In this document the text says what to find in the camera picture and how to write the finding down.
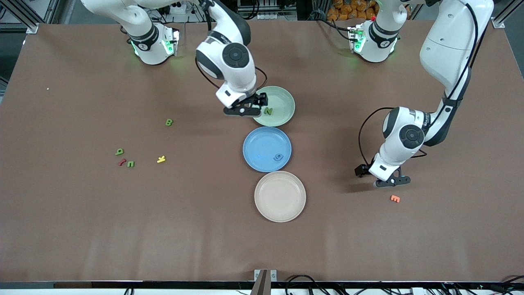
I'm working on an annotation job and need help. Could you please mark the pale green plate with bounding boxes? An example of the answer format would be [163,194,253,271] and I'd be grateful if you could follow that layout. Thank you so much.
[252,86,296,127]

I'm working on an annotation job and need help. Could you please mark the blue plate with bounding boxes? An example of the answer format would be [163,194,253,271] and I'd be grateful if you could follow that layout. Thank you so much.
[242,126,292,173]

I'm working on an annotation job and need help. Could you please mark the beige plate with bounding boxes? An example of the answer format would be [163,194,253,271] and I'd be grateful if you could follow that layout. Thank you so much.
[254,171,307,223]

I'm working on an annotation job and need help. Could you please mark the white power strip with plugs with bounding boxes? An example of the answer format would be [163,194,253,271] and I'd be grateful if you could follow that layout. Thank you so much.
[157,0,187,15]

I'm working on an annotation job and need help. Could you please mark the pile of orange fruit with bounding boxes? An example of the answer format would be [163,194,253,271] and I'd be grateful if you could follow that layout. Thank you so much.
[326,0,379,22]

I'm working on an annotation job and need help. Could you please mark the brown table cover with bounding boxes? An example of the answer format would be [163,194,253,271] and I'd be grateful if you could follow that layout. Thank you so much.
[0,18,524,283]

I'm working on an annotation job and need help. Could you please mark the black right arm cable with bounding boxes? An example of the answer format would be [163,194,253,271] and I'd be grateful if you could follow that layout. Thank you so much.
[195,57,269,90]

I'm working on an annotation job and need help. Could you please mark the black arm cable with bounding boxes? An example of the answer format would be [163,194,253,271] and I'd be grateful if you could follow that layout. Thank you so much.
[195,57,269,90]
[358,107,429,165]

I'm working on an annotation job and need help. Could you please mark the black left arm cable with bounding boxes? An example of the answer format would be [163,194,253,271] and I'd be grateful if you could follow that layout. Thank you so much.
[358,107,429,165]

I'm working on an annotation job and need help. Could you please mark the black base cable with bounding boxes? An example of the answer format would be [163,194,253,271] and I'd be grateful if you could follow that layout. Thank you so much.
[315,16,352,41]

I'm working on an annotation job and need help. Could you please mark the black looped cable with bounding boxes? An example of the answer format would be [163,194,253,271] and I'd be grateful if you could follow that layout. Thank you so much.
[285,274,328,295]

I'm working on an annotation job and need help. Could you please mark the grey metal bracket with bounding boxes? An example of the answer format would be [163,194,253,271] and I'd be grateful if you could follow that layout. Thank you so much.
[254,269,278,282]

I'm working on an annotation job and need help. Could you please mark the brown post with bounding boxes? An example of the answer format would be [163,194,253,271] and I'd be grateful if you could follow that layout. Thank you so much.
[250,269,271,295]

